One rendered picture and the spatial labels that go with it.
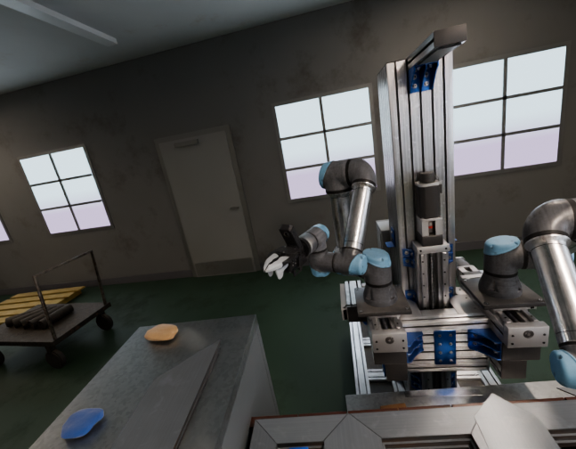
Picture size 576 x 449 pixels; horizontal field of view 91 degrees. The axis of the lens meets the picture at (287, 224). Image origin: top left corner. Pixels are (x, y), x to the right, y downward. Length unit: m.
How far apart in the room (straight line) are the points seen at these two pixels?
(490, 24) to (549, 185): 2.02
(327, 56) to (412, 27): 0.98
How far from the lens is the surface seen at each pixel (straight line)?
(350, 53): 4.01
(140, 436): 1.09
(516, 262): 1.44
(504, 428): 1.23
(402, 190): 1.41
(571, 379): 0.89
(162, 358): 1.37
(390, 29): 4.11
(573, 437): 1.32
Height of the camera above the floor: 1.79
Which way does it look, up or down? 16 degrees down
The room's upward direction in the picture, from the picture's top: 10 degrees counter-clockwise
